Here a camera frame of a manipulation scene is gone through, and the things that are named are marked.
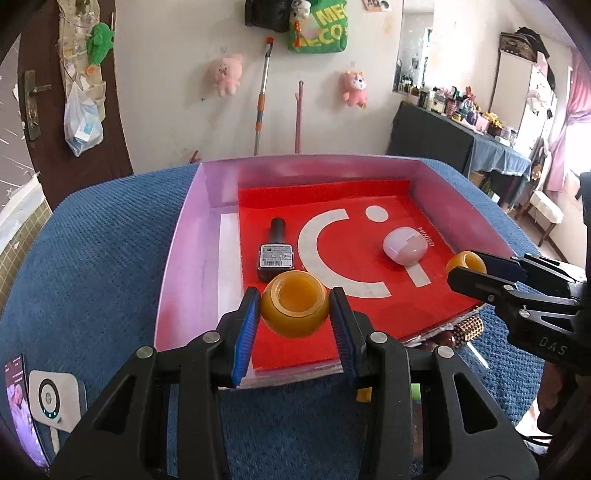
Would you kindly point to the pink pig plush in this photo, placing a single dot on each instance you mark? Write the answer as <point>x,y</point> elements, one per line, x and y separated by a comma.
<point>226,74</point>

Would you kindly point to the row of cosmetics bottles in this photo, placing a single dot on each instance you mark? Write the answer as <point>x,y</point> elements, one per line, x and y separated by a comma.
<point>461,104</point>

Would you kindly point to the green tote bag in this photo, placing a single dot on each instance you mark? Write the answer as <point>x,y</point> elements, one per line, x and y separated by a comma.
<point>318,27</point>

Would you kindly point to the black nail polish bottle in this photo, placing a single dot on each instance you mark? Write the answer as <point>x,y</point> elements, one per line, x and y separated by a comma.
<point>276,254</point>

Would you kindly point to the black garment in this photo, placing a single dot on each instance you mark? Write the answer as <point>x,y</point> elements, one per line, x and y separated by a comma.
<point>542,50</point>

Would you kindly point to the smartphone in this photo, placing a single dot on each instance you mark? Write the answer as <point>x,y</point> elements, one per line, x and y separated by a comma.
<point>21,401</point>

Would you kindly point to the pink cardboard box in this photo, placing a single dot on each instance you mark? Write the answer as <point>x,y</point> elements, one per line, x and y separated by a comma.
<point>198,240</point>

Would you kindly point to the amber round jar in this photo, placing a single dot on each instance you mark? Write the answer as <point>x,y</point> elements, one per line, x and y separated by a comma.
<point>295,307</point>

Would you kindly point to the wall mirror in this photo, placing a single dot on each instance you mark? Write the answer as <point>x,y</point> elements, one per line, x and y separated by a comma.
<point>415,46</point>

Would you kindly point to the clear hanging organizer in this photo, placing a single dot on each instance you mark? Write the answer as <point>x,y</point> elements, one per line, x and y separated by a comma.
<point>74,46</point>

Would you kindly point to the white cabinet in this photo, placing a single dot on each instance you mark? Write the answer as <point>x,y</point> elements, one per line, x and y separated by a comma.
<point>512,92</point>

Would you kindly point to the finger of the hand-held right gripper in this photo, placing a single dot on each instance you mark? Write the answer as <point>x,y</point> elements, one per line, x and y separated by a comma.
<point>480,284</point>
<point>508,267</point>

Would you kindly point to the dark patterned case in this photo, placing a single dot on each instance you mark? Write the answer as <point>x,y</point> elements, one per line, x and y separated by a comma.
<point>515,44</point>

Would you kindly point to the clear plastic bag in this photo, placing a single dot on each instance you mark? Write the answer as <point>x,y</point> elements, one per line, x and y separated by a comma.
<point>82,122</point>

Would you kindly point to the red paper bag white print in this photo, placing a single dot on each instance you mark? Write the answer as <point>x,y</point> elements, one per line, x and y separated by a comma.
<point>369,295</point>

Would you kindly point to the table with dark cloth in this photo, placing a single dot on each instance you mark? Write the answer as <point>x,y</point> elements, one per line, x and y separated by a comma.
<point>434,138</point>

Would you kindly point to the wall photo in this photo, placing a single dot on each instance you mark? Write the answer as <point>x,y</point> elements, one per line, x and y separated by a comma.
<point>376,4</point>

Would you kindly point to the black bag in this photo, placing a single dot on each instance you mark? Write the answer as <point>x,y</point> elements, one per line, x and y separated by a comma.
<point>268,14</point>

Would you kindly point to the pink curtain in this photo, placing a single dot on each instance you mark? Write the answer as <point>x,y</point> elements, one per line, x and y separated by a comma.
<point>570,115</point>

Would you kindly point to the small panda plush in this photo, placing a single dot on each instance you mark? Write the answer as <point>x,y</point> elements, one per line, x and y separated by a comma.
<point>300,9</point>

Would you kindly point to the grid patterned panel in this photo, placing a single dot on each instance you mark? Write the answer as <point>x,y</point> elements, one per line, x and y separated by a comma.
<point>18,244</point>

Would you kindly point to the white stool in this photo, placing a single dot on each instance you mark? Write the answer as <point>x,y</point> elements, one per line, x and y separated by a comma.
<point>545,210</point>

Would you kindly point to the green plush toy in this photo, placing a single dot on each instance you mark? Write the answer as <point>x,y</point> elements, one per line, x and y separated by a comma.
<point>102,41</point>

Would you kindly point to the pink oval case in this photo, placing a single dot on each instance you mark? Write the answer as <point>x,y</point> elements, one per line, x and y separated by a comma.
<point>404,247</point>

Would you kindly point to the metal mop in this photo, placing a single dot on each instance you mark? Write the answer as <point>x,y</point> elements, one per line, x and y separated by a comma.
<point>262,92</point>

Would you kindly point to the pink fox plush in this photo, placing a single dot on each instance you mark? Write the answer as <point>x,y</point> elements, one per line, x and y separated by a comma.
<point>355,87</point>

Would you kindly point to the white power bank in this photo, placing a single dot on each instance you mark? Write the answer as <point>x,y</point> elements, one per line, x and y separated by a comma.
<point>53,399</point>

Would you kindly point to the gold studded hair roller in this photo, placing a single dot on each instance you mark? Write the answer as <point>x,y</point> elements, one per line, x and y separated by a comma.
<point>468,328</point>

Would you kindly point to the person's right forearm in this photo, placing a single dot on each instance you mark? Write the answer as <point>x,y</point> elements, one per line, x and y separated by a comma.
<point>556,401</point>

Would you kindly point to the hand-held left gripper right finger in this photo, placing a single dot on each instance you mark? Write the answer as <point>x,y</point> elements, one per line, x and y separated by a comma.
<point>342,332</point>

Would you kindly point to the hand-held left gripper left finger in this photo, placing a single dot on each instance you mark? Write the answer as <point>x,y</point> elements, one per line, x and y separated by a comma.
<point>244,332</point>

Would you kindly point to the brown door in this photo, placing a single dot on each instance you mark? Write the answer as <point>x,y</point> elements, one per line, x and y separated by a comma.
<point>46,161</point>

